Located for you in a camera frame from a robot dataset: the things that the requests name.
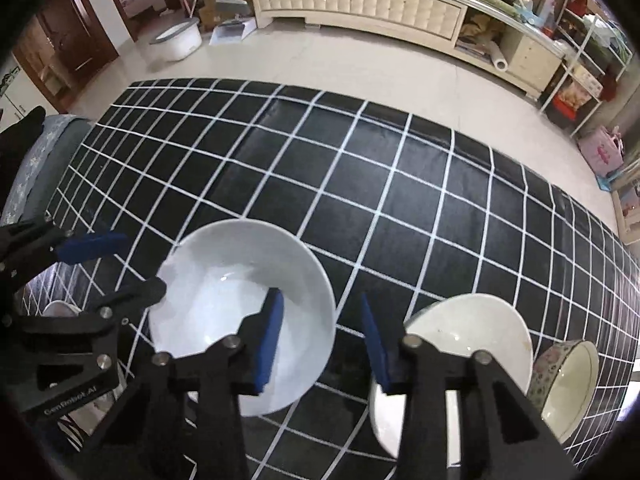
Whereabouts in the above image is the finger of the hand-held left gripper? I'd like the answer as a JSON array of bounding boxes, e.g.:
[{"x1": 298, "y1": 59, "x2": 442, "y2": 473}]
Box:
[
  {"x1": 0, "y1": 217, "x2": 129, "y2": 287},
  {"x1": 19, "y1": 276, "x2": 168, "y2": 343}
]

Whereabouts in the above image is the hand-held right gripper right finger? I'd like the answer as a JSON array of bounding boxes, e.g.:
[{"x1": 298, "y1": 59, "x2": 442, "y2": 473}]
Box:
[{"x1": 360, "y1": 292, "x2": 577, "y2": 480}]

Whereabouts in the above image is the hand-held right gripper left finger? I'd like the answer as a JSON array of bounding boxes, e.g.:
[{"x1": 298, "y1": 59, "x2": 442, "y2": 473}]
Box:
[{"x1": 85, "y1": 287, "x2": 286, "y2": 480}]

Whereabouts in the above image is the plain white plate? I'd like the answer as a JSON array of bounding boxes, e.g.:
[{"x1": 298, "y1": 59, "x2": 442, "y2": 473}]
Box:
[{"x1": 148, "y1": 219, "x2": 337, "y2": 417}]

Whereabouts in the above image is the cream white bowl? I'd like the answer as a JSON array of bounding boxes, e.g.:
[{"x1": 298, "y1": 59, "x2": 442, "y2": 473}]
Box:
[{"x1": 369, "y1": 293, "x2": 534, "y2": 464}]

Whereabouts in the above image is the green floral bowl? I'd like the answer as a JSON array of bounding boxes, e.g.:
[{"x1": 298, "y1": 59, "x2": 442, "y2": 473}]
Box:
[{"x1": 527, "y1": 339, "x2": 600, "y2": 445}]

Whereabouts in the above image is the black garment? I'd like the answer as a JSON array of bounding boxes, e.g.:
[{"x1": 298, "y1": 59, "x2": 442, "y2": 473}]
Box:
[{"x1": 0, "y1": 106, "x2": 47, "y2": 167}]

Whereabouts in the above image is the black white checked tablecloth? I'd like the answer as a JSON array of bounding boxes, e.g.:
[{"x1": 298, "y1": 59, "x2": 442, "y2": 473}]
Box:
[{"x1": 22, "y1": 77, "x2": 640, "y2": 480}]

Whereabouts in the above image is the brown wooden door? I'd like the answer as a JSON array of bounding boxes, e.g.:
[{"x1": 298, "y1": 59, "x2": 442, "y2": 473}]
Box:
[{"x1": 11, "y1": 0, "x2": 122, "y2": 112}]

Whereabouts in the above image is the white grey mop bucket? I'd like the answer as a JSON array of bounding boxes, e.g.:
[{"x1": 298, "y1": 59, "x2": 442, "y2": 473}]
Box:
[{"x1": 148, "y1": 17, "x2": 204, "y2": 64}]

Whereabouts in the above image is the white dustpan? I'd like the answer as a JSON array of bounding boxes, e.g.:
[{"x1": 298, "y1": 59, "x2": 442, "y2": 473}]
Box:
[{"x1": 209, "y1": 16, "x2": 259, "y2": 47}]

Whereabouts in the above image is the cardboard box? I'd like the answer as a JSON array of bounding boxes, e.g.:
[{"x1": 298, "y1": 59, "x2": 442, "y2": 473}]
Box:
[{"x1": 197, "y1": 0, "x2": 236, "y2": 32}]

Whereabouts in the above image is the pink bag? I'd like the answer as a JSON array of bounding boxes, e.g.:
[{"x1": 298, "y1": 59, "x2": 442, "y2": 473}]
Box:
[{"x1": 577, "y1": 125, "x2": 627, "y2": 179}]

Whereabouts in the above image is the white paper roll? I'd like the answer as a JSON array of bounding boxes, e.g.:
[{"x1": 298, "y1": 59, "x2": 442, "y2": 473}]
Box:
[{"x1": 487, "y1": 40, "x2": 511, "y2": 74}]

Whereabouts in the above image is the cream television cabinet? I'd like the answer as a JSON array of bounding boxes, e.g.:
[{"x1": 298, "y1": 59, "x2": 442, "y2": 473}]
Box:
[{"x1": 247, "y1": 0, "x2": 572, "y2": 102}]

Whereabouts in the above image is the blue basin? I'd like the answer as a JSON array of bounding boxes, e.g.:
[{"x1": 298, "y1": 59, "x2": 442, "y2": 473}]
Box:
[{"x1": 514, "y1": 0, "x2": 544, "y2": 26}]

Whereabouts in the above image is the white wire shelf rack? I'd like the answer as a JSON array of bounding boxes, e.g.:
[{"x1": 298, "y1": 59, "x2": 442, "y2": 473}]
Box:
[{"x1": 539, "y1": 0, "x2": 634, "y2": 137}]

